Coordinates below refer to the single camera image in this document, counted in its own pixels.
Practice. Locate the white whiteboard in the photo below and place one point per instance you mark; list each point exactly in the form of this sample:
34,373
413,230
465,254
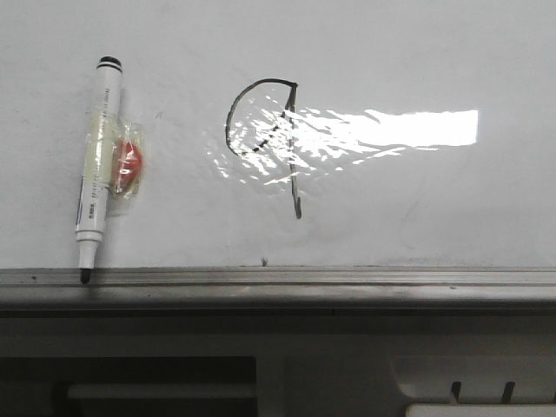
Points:
323,133

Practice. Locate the white black whiteboard marker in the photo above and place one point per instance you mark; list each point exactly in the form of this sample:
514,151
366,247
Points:
97,168

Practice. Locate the red magnet taped to marker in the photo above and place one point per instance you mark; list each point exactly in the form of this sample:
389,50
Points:
128,160

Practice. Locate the aluminium whiteboard tray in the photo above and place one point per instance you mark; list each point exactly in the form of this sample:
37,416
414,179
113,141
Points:
34,290

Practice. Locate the white cabinet below whiteboard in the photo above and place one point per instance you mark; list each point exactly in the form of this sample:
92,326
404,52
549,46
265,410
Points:
278,365

